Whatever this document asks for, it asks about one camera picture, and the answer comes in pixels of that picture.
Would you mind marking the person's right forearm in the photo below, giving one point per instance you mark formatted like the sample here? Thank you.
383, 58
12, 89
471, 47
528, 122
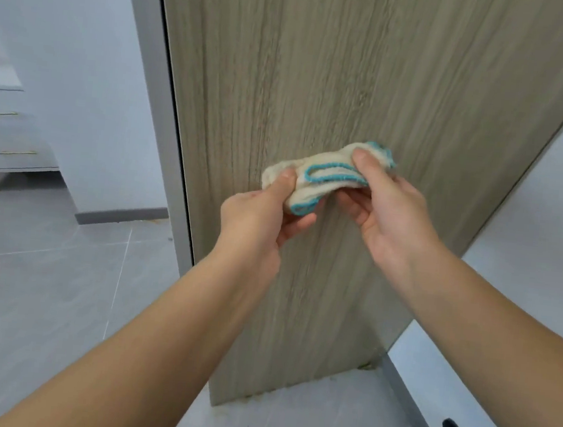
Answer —
496, 351

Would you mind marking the white low cabinet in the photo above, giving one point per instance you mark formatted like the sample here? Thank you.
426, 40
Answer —
21, 136

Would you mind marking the person's right hand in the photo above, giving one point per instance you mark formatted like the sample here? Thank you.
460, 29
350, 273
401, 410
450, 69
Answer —
395, 222

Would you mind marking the grey wall skirting board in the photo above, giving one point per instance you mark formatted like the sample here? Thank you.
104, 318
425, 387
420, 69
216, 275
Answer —
416, 412
122, 215

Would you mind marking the person's left hand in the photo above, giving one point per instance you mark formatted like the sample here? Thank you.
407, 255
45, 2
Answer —
255, 228

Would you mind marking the beige cloth with teal edge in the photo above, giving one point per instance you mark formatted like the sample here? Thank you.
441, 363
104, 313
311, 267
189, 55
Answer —
325, 168

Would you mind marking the person's left forearm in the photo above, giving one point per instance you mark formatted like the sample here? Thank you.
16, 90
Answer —
148, 357

